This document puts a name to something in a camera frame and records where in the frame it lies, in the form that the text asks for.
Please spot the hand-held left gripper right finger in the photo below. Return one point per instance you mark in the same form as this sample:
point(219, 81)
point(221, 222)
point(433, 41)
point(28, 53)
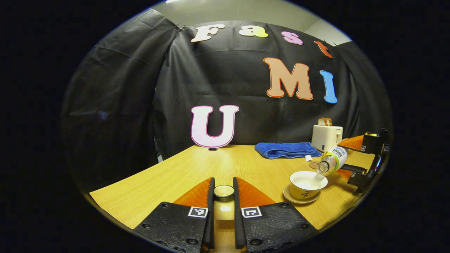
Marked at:
point(237, 218)

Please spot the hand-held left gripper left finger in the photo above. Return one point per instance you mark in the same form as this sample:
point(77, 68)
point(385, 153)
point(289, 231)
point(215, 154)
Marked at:
point(211, 218)

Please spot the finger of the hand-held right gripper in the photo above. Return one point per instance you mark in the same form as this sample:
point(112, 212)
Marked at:
point(358, 181)
point(371, 144)

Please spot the clear plastic water bottle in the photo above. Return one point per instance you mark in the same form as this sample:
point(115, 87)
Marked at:
point(334, 159)

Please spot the round brown coaster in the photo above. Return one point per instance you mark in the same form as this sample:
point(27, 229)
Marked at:
point(313, 165)

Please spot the cream ceramic teacup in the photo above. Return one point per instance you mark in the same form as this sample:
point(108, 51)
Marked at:
point(306, 186)

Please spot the white toaster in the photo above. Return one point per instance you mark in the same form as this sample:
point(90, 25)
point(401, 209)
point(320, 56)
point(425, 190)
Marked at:
point(325, 137)

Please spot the toasted bread slice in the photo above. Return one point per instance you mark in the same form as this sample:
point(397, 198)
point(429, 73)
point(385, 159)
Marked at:
point(321, 122)
point(329, 121)

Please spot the cream ceramic saucer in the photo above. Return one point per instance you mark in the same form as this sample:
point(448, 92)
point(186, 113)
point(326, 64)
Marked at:
point(291, 197)

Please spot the folded blue towel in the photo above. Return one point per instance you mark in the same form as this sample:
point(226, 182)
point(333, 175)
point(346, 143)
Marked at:
point(284, 150)

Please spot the black backdrop cloth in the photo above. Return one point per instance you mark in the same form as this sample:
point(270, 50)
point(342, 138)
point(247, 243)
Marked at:
point(123, 105)

